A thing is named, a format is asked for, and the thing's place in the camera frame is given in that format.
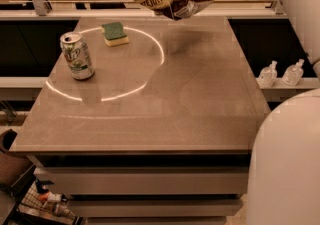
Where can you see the green yellow sponge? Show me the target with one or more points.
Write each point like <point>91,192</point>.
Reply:
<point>114,34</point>

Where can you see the brown chair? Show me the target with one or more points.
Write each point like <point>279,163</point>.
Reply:
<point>12,166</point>

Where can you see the clear sanitizer bottle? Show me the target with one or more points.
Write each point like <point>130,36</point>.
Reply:
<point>267,75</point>
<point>293,73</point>

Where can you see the wire basket with items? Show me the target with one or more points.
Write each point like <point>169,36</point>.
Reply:
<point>39,200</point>

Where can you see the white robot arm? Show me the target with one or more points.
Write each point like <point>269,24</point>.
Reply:
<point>284,174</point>

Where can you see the green white soda can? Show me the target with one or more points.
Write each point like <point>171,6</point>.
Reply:
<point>76,53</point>

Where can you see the grey drawer cabinet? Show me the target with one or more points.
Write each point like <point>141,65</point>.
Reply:
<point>148,189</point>

